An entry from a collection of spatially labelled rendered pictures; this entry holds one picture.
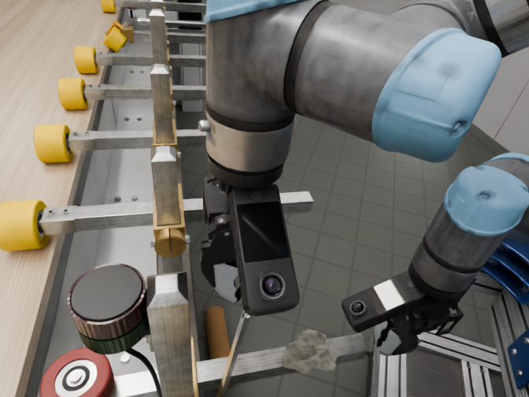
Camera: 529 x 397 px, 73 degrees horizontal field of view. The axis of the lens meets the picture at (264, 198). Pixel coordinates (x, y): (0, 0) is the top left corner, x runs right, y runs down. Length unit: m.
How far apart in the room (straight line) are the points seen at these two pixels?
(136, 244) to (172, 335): 0.71
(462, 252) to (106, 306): 0.37
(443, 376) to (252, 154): 1.29
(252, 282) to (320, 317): 1.40
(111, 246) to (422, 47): 0.95
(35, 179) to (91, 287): 0.55
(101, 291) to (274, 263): 0.14
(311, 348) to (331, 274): 1.28
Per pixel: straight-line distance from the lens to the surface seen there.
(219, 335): 1.49
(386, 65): 0.22
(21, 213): 0.66
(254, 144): 0.28
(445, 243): 0.47
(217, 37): 0.26
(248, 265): 0.30
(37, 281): 0.66
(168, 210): 0.58
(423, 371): 1.47
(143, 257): 1.02
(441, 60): 0.22
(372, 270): 1.94
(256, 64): 0.25
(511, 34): 0.34
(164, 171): 0.53
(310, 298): 1.73
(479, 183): 0.44
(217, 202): 0.37
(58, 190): 0.82
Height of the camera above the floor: 1.38
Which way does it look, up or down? 39 degrees down
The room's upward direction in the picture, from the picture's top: 8 degrees clockwise
